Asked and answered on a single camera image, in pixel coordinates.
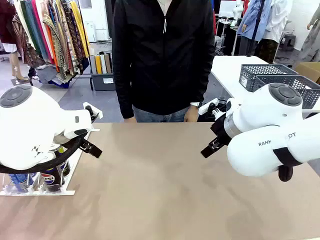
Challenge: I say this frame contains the pink hanging cloth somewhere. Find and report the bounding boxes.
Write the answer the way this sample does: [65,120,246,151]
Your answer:
[31,0,55,65]

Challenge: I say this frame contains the multicolour patterned hanging cloth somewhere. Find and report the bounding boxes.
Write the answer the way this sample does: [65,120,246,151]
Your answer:
[42,0,76,76]

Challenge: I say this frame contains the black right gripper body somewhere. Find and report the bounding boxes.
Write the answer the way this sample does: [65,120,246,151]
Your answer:
[209,116,233,146]

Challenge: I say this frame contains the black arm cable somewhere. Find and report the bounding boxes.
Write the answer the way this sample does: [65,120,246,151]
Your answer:
[272,147,305,183]
[0,136,87,175]

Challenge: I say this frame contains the black clothes rack frame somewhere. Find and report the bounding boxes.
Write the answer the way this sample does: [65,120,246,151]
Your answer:
[28,72,95,91]

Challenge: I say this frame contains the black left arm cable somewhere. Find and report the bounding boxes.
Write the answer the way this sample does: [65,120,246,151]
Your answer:
[0,136,87,175]

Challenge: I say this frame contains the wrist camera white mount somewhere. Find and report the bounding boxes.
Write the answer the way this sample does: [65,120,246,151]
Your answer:
[198,97,227,123]
[82,101,104,123]

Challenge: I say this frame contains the grey trousers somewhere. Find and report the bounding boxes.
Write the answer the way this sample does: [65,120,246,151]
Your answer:
[238,34,260,56]

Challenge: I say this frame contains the grey storage box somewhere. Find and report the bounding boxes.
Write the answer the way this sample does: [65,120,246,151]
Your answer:
[90,72,116,92]

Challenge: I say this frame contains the camouflage trousers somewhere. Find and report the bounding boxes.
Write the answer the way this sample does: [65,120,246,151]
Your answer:
[257,38,280,65]

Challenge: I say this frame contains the folded fabric pile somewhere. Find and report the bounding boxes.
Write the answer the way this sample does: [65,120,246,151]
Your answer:
[34,63,76,89]

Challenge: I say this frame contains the person's left hand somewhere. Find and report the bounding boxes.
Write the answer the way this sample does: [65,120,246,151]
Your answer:
[183,106,200,123]

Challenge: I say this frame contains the black tripod pole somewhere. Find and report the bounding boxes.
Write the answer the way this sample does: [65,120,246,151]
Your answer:
[246,0,266,58]

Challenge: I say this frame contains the yellow material roll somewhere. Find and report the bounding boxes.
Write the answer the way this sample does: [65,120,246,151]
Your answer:
[94,55,103,75]

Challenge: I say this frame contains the orange hanging cloth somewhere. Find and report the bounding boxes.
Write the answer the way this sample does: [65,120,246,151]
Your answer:
[44,29,61,73]

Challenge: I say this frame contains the person's left forearm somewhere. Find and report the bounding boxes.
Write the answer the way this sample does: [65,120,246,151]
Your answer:
[192,74,214,106]

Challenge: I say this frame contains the white floor appliance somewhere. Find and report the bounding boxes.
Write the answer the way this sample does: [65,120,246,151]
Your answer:
[83,21,97,43]

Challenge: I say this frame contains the cardboard box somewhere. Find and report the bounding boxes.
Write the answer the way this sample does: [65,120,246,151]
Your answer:
[294,61,320,85]

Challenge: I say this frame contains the maroon hanging garment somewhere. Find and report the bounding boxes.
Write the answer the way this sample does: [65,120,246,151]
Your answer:
[0,0,17,45]

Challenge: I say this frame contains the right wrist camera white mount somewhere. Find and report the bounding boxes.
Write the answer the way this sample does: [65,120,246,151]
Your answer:
[198,97,227,123]

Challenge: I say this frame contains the white material roll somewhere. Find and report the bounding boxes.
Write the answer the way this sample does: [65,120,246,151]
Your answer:
[99,53,108,74]

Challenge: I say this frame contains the white robot behind person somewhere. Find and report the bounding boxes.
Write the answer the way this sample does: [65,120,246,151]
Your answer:
[232,0,245,21]

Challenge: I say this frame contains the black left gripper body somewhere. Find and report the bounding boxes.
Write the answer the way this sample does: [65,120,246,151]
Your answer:
[65,128,89,140]

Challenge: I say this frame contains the green hanging cloth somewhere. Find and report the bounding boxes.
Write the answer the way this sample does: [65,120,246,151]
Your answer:
[19,0,42,55]

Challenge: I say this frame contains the blue shirt on mannequin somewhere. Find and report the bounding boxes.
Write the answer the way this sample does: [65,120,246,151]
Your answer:
[236,0,272,42]

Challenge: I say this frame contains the white side table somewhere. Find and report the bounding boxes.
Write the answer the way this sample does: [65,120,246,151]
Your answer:
[211,55,320,113]

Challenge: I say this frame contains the white undershirt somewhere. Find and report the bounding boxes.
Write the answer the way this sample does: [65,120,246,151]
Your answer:
[157,0,173,13]

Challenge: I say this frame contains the person in black jacket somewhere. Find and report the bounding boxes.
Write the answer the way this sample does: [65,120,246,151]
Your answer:
[111,0,216,120]

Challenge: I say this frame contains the grey material roll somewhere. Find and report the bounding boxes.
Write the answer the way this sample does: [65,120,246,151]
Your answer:
[89,55,97,75]

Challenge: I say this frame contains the blue jeans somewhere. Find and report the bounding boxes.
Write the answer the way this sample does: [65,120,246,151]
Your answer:
[131,104,201,123]

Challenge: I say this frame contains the grey plastic basket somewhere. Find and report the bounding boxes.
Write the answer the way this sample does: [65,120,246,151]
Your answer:
[238,63,300,93]
[254,74,320,110]

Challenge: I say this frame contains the white can dispenser rack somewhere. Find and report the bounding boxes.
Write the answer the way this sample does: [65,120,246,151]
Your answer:
[0,122,101,196]

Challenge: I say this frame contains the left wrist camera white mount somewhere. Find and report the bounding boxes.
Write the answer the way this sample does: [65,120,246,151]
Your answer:
[82,101,104,123]

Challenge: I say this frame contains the yellow hanging cloth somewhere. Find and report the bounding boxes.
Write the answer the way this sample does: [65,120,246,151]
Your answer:
[69,0,90,59]

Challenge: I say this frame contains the grey step stool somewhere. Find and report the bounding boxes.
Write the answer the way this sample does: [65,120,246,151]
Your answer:
[278,33,297,52]

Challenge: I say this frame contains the brown material roll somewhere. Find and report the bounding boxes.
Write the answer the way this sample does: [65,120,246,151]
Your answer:
[104,53,113,74]

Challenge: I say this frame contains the dark patterned hanging cloth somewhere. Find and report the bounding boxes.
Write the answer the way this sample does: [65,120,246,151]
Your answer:
[59,0,85,75]

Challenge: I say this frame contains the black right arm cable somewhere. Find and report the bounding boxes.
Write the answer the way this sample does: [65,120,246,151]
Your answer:
[272,147,305,183]

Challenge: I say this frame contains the white shirt on mannequin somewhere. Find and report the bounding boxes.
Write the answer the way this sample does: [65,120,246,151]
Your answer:
[262,0,293,43]

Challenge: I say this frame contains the person's right forearm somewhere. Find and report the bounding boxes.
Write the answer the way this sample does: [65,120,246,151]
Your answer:
[116,82,137,120]

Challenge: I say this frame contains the brown patterned shawl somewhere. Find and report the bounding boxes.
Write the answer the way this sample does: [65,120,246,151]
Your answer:
[11,14,46,67]

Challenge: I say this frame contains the mannequin legs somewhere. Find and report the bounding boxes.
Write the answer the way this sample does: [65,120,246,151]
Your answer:
[9,51,30,82]

